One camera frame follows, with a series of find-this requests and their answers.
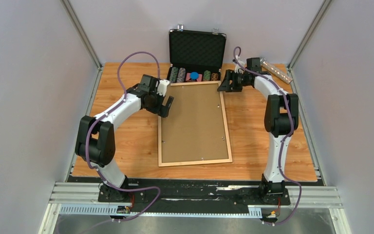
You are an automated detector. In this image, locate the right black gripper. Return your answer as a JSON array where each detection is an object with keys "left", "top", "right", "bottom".
[{"left": 218, "top": 69, "right": 250, "bottom": 92}]

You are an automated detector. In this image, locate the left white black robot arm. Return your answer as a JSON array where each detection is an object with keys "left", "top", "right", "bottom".
[{"left": 75, "top": 75, "right": 174, "bottom": 201}]

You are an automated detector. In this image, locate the blue round chip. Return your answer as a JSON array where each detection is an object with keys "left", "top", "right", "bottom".
[{"left": 189, "top": 72, "right": 200, "bottom": 80}]

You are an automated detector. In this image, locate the silver glitter tube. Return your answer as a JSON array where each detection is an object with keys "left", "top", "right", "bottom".
[{"left": 260, "top": 58, "right": 293, "bottom": 84}]

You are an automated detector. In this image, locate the black poker chip case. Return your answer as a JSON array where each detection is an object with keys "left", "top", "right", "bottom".
[{"left": 167, "top": 24, "right": 227, "bottom": 83}]

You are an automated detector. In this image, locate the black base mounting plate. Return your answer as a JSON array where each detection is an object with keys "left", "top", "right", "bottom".
[{"left": 67, "top": 175, "right": 304, "bottom": 215}]

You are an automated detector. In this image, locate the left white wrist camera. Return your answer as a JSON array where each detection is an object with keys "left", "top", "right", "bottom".
[{"left": 156, "top": 79, "right": 170, "bottom": 97}]

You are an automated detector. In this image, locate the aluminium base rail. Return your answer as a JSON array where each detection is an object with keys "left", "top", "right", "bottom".
[{"left": 40, "top": 177, "right": 351, "bottom": 234}]

